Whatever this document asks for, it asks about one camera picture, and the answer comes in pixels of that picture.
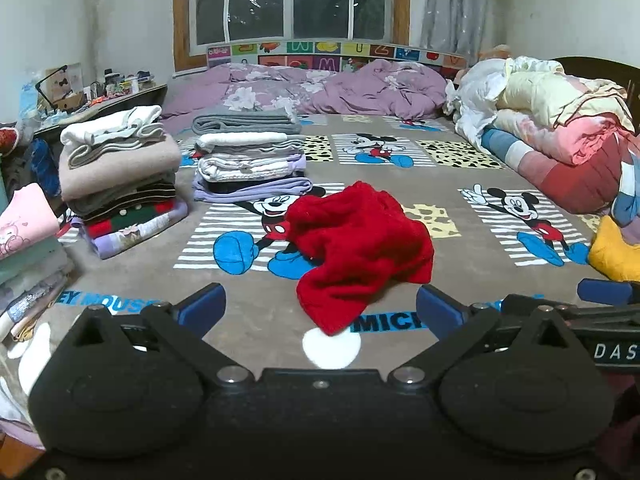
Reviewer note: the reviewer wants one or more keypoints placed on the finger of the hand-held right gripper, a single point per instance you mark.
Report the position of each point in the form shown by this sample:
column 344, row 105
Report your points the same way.
column 600, row 317
column 607, row 291

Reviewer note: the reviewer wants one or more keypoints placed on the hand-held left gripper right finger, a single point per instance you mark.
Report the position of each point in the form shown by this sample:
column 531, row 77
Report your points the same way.
column 440, row 312

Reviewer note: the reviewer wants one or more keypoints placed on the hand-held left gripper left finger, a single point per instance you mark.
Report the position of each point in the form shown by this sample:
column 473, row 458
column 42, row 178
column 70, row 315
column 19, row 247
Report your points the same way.
column 202, row 305

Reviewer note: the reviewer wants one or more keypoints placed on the red knit sweater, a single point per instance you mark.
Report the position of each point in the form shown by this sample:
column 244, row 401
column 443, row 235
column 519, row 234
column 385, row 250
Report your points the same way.
column 360, row 240

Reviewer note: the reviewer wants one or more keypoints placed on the grey towel folded clothes stack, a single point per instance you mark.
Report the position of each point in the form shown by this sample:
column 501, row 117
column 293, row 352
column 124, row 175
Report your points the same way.
column 250, row 170

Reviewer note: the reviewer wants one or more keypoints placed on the beige knit folded clothes stack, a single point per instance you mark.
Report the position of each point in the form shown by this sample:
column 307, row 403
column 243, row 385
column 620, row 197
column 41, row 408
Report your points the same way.
column 120, row 170

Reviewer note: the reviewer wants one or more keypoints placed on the pink shirt folded clothes stack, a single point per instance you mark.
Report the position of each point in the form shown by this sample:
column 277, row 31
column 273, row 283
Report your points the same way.
column 25, row 250

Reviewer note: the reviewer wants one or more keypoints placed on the yellow garment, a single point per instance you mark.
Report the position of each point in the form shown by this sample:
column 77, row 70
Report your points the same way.
column 615, row 250

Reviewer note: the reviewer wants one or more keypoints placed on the cartoon mouse printed blanket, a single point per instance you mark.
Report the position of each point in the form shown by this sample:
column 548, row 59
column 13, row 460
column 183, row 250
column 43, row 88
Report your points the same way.
column 475, row 260

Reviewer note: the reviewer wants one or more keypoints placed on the cream ruffled quilt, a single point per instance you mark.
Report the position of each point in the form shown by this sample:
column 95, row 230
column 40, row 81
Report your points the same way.
column 550, row 95

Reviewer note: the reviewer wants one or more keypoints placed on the blue knit garment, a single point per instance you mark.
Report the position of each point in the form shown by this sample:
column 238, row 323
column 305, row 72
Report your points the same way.
column 44, row 165

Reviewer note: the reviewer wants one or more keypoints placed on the dark wooden desk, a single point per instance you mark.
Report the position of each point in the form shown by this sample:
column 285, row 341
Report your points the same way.
column 145, row 95

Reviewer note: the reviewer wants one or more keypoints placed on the dark wooden headboard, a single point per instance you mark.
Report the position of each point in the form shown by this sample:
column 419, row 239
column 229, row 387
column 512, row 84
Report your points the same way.
column 615, row 72

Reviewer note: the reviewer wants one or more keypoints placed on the white crumpled duvet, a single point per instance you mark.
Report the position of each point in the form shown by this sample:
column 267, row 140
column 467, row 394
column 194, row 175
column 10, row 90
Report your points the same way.
column 475, row 90

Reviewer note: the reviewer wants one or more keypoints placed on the group of small bottles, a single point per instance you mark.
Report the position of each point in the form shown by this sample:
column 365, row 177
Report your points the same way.
column 120, row 85

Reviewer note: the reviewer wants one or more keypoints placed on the purple floral duvet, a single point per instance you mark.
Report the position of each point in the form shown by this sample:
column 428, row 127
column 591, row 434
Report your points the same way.
column 360, row 85

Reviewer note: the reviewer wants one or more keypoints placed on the red patterned item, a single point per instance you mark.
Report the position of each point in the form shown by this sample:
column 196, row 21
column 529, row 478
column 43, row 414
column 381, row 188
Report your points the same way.
column 9, row 140

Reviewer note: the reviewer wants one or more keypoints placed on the cardboard box with bow print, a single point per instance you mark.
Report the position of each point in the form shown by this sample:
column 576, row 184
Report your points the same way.
column 70, row 80

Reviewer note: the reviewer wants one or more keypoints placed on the orange plush toy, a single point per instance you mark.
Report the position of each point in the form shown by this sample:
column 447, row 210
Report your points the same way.
column 495, row 52

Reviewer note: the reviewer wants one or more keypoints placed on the blue plastic packet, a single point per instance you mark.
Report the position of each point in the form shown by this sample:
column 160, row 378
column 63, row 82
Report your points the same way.
column 27, row 102

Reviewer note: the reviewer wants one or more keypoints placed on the colourful picture headboard panel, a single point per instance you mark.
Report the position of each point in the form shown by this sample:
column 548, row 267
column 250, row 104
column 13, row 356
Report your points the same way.
column 300, row 47

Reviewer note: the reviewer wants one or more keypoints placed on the black desk lamp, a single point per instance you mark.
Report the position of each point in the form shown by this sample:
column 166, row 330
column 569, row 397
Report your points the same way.
column 51, row 74

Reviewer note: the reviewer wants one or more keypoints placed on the grey curtain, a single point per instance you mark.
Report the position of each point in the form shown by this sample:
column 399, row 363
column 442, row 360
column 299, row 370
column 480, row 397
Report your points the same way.
column 450, row 5

